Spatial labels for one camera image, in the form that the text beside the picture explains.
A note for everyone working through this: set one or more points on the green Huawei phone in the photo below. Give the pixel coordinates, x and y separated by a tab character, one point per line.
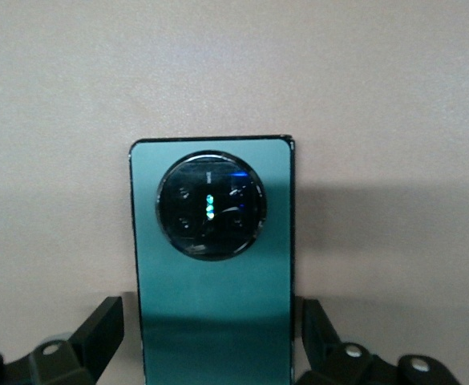
214	301

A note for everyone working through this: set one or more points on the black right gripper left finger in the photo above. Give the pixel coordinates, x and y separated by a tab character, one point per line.
90	345

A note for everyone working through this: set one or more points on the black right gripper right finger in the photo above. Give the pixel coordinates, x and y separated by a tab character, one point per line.
322	345

